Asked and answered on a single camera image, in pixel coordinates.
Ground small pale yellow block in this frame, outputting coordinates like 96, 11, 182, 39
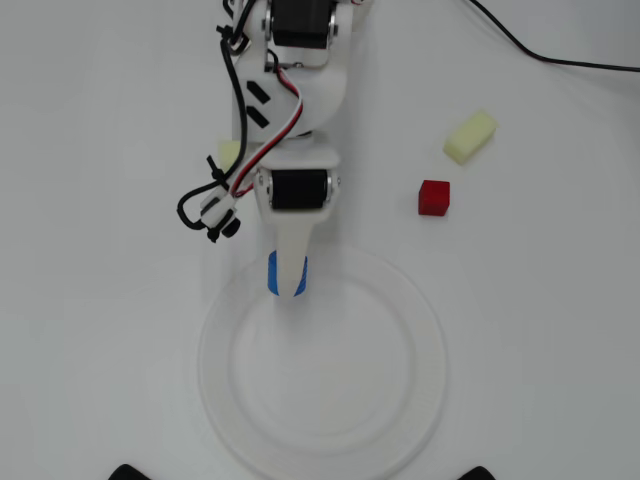
217, 140, 241, 171

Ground red cube block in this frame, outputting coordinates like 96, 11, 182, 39
417, 179, 451, 218

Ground large pale yellow block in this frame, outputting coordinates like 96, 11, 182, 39
443, 109, 499, 166

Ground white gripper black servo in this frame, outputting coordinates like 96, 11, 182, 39
252, 148, 344, 301

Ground red white black servo wire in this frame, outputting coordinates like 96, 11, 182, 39
227, 48, 305, 199

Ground white round dish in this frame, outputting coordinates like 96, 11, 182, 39
196, 243, 450, 477

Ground black camera cable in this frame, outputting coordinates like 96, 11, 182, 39
176, 23, 251, 245

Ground black rounded stand foot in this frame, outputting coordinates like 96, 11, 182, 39
108, 463, 152, 480
456, 465, 504, 480

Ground small white wrist camera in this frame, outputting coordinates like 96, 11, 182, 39
198, 183, 242, 240

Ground thin black power cable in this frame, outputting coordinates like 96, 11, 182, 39
467, 0, 640, 73

